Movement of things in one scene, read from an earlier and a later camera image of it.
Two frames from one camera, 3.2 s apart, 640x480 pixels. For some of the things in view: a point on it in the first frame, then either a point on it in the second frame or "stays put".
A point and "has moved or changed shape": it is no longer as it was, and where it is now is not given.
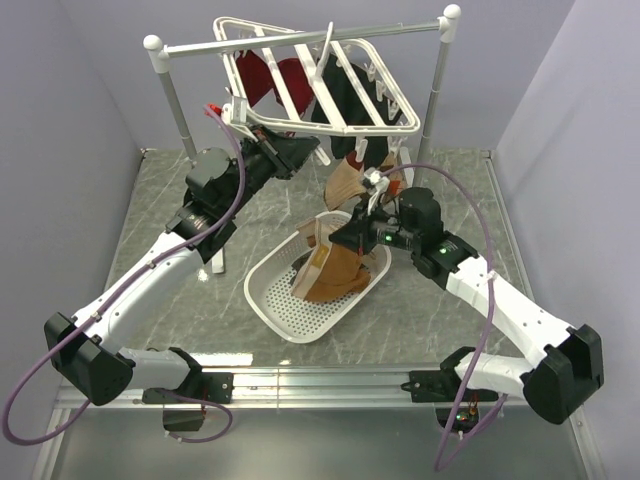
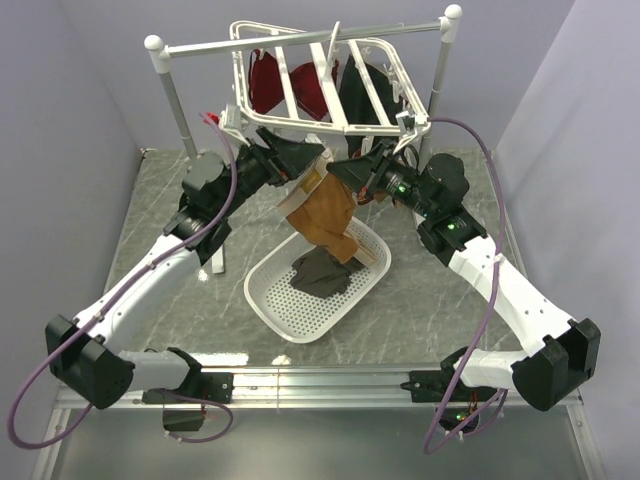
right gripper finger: x=351 y=236 to x=357 y=172
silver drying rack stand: x=450 y=15 stays put
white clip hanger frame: x=326 y=88 has moved or changed shape
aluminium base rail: x=297 y=389 stays put
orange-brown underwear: x=342 y=275 to x=319 y=209
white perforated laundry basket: x=268 y=286 stays put
